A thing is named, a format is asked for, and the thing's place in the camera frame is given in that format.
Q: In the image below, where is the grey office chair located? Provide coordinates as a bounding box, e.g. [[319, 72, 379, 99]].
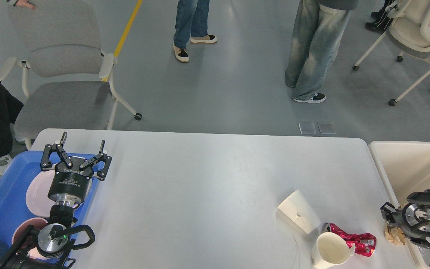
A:
[[0, 0, 142, 149]]

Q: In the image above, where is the white paper sheet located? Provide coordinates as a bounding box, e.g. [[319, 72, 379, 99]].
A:
[[278, 190, 321, 234]]

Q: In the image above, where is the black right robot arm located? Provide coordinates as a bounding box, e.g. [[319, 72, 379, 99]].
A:
[[380, 189, 430, 249]]

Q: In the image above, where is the white office chair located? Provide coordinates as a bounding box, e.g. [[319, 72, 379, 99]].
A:
[[352, 0, 430, 106]]

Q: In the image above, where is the brown paper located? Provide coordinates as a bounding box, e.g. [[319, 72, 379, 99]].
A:
[[384, 222, 405, 245]]

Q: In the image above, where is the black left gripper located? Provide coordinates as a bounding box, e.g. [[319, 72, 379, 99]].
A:
[[40, 132, 112, 207]]

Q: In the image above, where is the beige plastic bin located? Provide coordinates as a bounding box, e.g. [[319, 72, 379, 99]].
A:
[[369, 141, 430, 269]]

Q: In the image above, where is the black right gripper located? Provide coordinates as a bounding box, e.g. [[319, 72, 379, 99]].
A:
[[380, 201, 430, 250]]

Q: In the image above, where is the white paper cup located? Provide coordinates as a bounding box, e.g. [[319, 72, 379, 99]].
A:
[[312, 232, 355, 269]]

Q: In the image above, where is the pink plate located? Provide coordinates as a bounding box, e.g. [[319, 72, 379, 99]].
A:
[[26, 170, 80, 219]]

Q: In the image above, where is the red item under arm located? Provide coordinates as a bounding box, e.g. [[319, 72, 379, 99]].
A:
[[321, 222, 377, 257]]

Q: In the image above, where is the blue plastic tray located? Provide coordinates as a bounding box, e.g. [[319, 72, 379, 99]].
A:
[[0, 151, 99, 258]]

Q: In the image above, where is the person in blue jeans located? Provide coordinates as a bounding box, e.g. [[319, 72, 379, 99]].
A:
[[173, 0, 217, 63]]

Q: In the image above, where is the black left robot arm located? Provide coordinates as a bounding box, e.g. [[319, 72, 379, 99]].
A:
[[0, 132, 112, 269]]

